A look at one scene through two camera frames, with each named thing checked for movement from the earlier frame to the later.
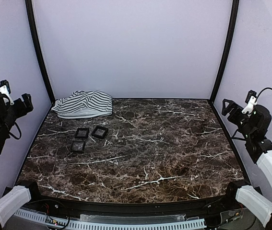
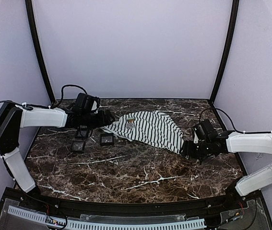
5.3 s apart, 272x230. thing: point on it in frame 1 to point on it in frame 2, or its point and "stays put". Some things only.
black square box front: [77, 146] stays put
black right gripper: [233, 111] to [189, 148]
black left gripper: [20, 104] to [107, 117]
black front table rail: [39, 201] stays put
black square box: [100, 132] to [107, 139]
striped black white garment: [84, 104] to [152, 127]
